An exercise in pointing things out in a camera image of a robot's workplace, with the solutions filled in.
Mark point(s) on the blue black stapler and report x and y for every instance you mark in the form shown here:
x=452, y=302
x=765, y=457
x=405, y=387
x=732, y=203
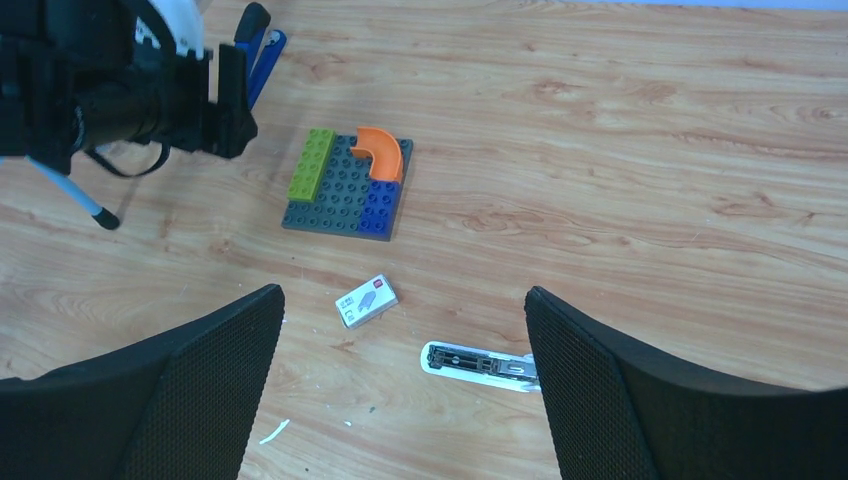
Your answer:
x=263, y=49

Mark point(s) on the green building brick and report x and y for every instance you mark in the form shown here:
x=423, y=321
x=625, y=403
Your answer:
x=305, y=182

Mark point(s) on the white stapler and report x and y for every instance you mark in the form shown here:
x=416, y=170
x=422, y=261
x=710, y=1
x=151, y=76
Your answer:
x=479, y=366

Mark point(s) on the white paper scrap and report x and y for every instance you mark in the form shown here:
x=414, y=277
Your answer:
x=278, y=430

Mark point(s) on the light blue music stand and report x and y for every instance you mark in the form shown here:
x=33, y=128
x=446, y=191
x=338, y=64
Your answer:
x=102, y=216

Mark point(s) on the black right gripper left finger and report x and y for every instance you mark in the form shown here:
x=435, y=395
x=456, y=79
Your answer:
x=177, y=405

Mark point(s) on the blue building brick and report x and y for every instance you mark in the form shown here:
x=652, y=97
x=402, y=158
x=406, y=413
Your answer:
x=379, y=210

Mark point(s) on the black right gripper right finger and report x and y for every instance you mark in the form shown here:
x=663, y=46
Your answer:
x=619, y=408

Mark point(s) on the grey building baseplate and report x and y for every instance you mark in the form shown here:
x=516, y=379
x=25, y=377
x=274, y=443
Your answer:
x=341, y=196

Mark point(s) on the orange curved brick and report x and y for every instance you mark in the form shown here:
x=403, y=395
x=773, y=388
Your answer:
x=384, y=151

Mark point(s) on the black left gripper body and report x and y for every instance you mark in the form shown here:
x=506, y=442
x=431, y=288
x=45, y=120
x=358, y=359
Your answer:
x=76, y=75

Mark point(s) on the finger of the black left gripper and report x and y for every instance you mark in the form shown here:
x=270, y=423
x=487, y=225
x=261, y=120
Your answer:
x=233, y=125

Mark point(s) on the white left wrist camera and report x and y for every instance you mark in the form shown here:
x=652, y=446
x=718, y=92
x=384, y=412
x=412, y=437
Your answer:
x=185, y=23

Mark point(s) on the white staple box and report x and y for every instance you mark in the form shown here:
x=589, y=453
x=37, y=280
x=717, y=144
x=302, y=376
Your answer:
x=367, y=301

